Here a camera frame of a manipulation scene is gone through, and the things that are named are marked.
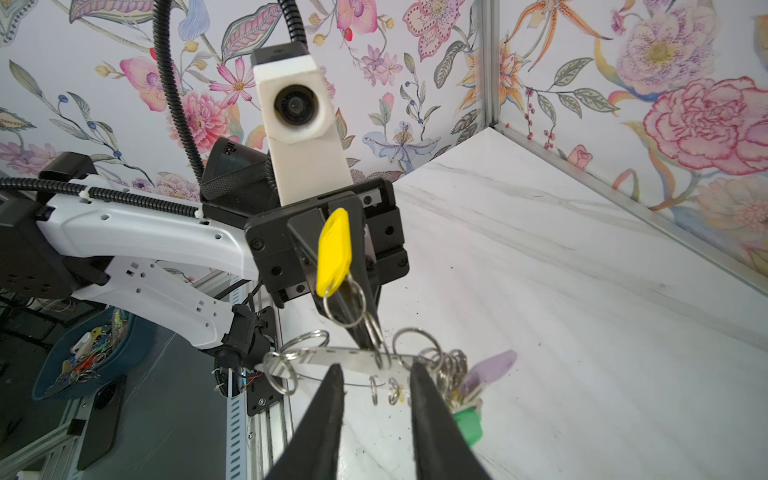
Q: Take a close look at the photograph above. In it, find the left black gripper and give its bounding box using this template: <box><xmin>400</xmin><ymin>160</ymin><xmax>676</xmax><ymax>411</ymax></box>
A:
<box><xmin>244</xmin><ymin>178</ymin><xmax>410</xmax><ymax>350</ymax></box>

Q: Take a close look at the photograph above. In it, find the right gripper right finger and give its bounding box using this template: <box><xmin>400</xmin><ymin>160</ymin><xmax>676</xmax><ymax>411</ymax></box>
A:
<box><xmin>410</xmin><ymin>363</ymin><xmax>490</xmax><ymax>479</ymax></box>

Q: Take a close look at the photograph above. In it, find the yellow key tag front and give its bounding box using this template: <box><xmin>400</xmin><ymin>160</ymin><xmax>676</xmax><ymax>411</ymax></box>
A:
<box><xmin>316</xmin><ymin>208</ymin><xmax>352</xmax><ymax>298</ymax></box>

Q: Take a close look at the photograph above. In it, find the dark green key tag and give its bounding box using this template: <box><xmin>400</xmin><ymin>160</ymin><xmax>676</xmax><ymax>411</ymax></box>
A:
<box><xmin>453</xmin><ymin>407</ymin><xmax>483</xmax><ymax>446</ymax></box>

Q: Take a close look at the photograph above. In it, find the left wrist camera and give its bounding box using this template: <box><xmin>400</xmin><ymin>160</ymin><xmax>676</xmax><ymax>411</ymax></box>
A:
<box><xmin>251</xmin><ymin>42</ymin><xmax>353</xmax><ymax>205</ymax></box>

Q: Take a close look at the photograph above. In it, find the blue bowl of keys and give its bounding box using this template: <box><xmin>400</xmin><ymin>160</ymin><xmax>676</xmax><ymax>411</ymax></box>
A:
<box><xmin>31</xmin><ymin>307</ymin><xmax>157</xmax><ymax>401</ymax></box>

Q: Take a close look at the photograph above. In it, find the lilac key tag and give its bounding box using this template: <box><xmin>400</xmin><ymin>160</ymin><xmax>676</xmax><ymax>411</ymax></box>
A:
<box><xmin>458</xmin><ymin>350</ymin><xmax>518</xmax><ymax>396</ymax></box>

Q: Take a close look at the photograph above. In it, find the aluminium mounting rail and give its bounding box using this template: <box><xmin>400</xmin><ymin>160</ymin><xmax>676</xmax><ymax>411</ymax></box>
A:
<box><xmin>224</xmin><ymin>281</ymin><xmax>295</xmax><ymax>480</ymax></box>

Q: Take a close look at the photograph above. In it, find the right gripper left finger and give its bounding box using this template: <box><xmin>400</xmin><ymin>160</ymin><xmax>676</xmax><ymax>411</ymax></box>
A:
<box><xmin>266</xmin><ymin>364</ymin><xmax>345</xmax><ymax>480</ymax></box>

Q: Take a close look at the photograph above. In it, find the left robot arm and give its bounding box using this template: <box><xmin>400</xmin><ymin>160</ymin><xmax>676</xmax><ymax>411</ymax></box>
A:
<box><xmin>1</xmin><ymin>144</ymin><xmax>408</xmax><ymax>370</ymax></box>

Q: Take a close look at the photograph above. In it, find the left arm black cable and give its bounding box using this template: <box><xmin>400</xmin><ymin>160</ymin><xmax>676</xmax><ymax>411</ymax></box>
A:
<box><xmin>0</xmin><ymin>0</ymin><xmax>307</xmax><ymax>220</ymax></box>

